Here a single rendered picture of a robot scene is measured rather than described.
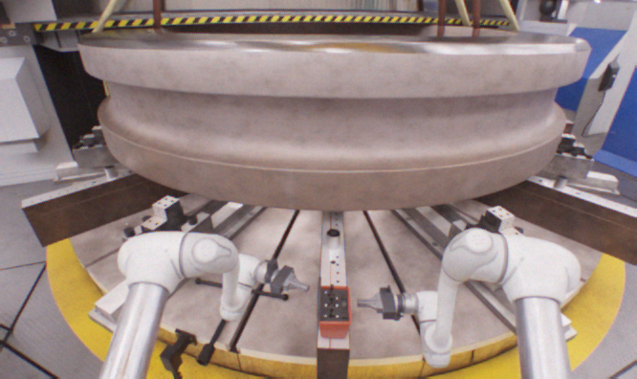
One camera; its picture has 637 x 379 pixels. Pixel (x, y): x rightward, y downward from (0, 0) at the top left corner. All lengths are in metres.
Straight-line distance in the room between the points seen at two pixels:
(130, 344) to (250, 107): 1.31
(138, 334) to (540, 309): 0.95
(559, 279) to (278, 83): 1.32
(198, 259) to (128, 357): 0.26
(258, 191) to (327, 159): 0.45
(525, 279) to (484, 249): 0.12
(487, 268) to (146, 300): 0.87
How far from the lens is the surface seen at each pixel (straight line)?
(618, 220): 3.11
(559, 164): 3.99
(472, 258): 0.87
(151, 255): 0.96
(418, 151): 1.91
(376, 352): 1.89
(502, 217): 2.13
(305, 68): 1.55
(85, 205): 3.08
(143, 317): 0.91
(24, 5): 3.77
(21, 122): 4.68
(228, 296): 1.33
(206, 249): 0.89
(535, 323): 0.90
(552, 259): 0.95
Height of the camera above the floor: 1.90
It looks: 29 degrees down
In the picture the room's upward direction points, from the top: straight up
